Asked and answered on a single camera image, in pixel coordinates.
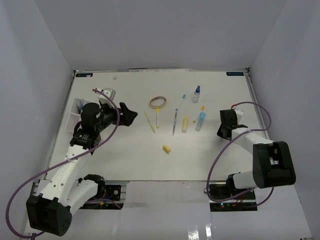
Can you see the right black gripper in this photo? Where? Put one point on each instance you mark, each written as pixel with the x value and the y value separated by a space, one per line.
pixel 220 131

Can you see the yellow glue stick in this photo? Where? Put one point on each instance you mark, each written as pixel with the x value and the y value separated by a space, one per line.
pixel 185 124

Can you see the clear spray bottle blue cap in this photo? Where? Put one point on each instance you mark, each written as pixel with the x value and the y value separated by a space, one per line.
pixel 196 94

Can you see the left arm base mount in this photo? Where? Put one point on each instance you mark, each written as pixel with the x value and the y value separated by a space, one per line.
pixel 112 198

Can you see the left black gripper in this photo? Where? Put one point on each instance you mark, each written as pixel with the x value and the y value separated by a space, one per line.
pixel 128 116

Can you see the white pen teal cap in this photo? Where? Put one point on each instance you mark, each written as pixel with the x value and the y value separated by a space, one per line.
pixel 180 103

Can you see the white marker orange cap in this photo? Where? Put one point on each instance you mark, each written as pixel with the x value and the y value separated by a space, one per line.
pixel 198 114

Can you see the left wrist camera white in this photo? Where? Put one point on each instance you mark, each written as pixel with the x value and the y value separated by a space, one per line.
pixel 109 92

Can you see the grey silver pen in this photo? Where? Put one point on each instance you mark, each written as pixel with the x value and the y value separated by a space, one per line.
pixel 174 122

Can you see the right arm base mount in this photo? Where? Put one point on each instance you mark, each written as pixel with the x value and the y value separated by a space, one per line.
pixel 227 202

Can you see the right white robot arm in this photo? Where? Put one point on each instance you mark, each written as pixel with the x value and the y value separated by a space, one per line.
pixel 272 164

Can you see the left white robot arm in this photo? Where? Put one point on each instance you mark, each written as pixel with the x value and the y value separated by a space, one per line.
pixel 52 210

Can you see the dark blue pen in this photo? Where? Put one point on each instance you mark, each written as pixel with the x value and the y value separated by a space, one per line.
pixel 80 105

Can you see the yellow tape roll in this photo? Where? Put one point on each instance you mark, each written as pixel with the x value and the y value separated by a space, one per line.
pixel 158 102

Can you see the small yellow cylinder eraser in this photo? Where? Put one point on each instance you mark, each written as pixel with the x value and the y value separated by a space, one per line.
pixel 166 149

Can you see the white compartment organizer box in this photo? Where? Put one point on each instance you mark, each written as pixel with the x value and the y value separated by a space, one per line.
pixel 74 116

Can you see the white pen yellow cap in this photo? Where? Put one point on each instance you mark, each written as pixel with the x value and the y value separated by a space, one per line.
pixel 157 117

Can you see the pale yellow pen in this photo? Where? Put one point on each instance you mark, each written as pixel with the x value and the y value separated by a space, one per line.
pixel 149 122

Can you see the light blue eraser case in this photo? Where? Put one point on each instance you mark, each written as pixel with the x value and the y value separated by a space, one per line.
pixel 200 121

